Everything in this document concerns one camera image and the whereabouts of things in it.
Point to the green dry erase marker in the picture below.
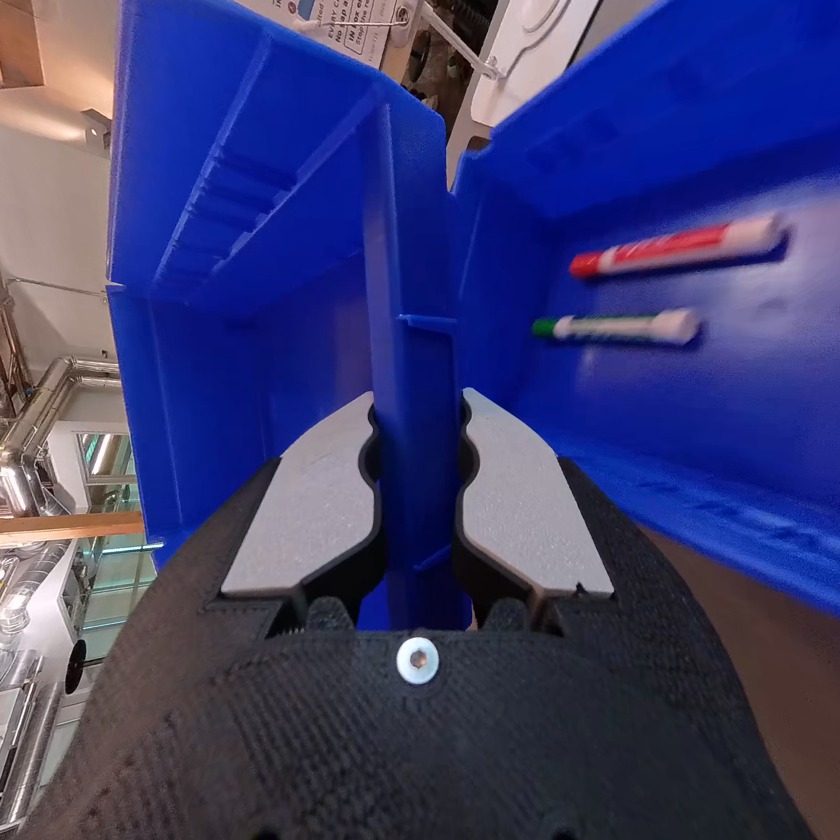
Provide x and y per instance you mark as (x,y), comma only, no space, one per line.
(623,327)

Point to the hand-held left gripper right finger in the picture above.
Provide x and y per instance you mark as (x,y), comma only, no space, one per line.
(525,512)

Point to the black floor lamp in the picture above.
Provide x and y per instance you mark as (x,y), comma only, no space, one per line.
(77,666)

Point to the red dry erase marker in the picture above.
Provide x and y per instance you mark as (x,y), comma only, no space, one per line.
(689,246)

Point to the blue plastic bin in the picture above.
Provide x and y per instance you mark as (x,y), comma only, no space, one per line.
(229,361)
(689,407)

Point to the silver air duct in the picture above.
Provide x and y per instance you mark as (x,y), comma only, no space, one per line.
(39,407)

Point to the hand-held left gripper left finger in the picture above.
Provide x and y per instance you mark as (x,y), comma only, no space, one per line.
(308,512)

